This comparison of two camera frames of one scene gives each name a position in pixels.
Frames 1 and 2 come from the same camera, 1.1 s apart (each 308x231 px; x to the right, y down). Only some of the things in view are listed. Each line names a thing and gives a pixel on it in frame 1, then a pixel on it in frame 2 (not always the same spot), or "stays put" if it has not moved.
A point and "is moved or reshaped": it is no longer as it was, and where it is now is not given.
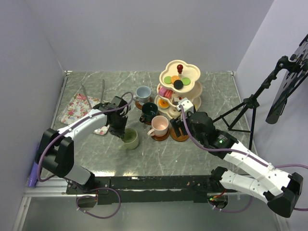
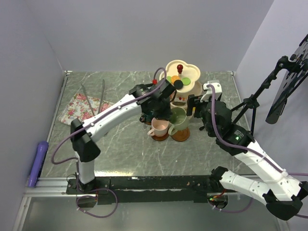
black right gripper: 177,123 -> 195,102
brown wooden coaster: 182,138 stays put
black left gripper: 119,132 -> 165,115
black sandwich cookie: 178,84 stays put
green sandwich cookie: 167,80 stays put
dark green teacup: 149,109 stays put
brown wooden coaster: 160,138 stays put
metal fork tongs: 103,83 stays put
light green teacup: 130,139 is moved or reshaped
